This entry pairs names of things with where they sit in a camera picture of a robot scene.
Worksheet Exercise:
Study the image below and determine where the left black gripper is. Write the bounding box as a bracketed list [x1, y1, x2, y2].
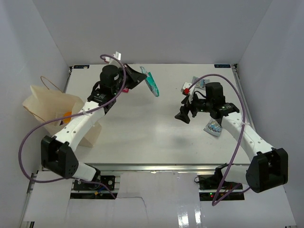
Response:
[112, 64, 147, 95]

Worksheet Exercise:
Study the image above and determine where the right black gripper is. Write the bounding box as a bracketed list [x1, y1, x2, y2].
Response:
[175, 91, 213, 124]

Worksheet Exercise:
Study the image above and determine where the teal snack packet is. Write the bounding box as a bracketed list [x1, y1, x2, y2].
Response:
[140, 66, 160, 97]

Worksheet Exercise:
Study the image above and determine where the grey snack packet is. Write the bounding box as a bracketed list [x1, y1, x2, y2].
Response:
[192, 76, 210, 90]
[204, 118, 222, 137]

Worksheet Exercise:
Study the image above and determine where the orange mango candy bag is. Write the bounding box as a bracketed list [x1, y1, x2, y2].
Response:
[63, 112, 72, 124]

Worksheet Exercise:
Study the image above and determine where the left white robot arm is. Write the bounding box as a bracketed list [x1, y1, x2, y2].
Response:
[41, 64, 147, 190]

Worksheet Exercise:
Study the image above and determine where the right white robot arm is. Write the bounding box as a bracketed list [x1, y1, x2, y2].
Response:
[175, 82, 288, 193]

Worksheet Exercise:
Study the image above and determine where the beige paper bag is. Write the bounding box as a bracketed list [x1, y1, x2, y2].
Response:
[22, 76, 102, 147]

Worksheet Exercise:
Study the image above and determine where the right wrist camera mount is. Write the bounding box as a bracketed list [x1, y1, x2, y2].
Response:
[181, 82, 195, 103]

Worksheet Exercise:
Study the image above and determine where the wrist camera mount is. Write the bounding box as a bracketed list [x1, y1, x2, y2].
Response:
[181, 82, 195, 103]
[104, 50, 122, 67]

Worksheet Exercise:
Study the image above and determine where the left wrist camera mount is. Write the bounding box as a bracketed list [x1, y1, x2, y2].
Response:
[104, 50, 122, 67]

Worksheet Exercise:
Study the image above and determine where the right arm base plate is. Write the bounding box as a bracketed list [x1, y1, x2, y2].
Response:
[194, 173, 245, 201]

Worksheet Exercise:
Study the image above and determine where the aluminium table rail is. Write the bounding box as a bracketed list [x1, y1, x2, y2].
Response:
[42, 163, 252, 172]

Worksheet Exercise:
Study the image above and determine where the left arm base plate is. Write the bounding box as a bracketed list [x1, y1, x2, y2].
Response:
[70, 175, 117, 200]

